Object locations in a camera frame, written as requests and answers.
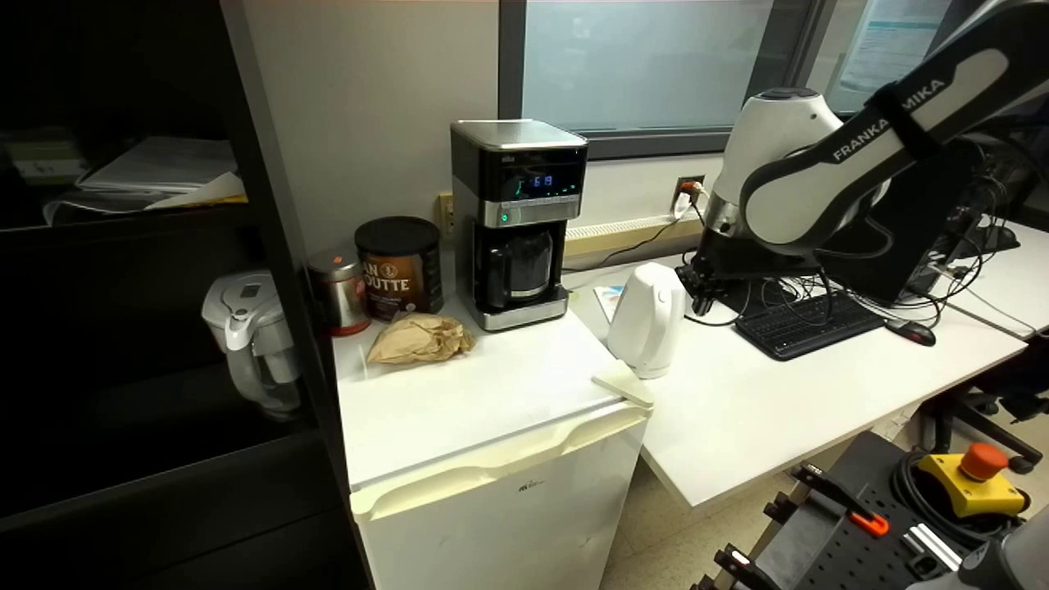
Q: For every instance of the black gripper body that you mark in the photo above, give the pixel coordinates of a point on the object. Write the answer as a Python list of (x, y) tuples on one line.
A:
[(708, 284)]

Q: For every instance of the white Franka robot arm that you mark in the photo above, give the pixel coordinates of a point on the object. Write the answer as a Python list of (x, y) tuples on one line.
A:
[(832, 176)]

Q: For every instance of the black keyboard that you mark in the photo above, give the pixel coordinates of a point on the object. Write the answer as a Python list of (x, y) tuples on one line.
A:
[(807, 325)]

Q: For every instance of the pale yellow paper sheet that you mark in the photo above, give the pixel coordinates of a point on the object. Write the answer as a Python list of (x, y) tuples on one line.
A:
[(623, 384)]

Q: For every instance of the black silver coffee maker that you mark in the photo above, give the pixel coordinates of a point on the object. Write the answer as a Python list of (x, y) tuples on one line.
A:
[(519, 218)]

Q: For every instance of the black computer monitor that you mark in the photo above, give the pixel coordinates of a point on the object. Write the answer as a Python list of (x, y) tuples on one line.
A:
[(907, 249)]

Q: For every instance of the black computer mouse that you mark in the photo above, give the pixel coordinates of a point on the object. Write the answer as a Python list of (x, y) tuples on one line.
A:
[(908, 333)]

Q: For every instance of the white mini fridge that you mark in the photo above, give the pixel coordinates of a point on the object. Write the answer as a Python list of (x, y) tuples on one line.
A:
[(481, 437)]

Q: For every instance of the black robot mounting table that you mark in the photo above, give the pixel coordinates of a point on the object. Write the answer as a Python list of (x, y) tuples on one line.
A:
[(832, 545)]

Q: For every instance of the crumpled brown paper bag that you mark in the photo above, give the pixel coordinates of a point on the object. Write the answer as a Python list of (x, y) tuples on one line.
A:
[(420, 343)]

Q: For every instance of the black office chair base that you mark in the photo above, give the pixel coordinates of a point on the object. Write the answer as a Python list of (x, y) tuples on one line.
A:
[(986, 413)]

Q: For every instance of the brown coffee can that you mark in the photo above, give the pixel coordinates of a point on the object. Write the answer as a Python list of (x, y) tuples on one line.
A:
[(398, 267)]

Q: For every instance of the yellow emergency stop button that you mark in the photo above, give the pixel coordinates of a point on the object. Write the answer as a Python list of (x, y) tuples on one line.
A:
[(971, 480)]

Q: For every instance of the small red silver can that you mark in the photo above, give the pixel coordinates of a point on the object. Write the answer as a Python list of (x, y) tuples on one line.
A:
[(341, 291)]

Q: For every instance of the stack of papers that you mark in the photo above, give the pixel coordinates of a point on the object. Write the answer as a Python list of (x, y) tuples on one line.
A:
[(151, 176)]

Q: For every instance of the black shelf unit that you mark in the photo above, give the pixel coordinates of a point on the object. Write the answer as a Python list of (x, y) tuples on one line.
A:
[(131, 330)]

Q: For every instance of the wall power outlet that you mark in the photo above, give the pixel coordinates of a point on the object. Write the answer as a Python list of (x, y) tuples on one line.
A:
[(689, 191)]

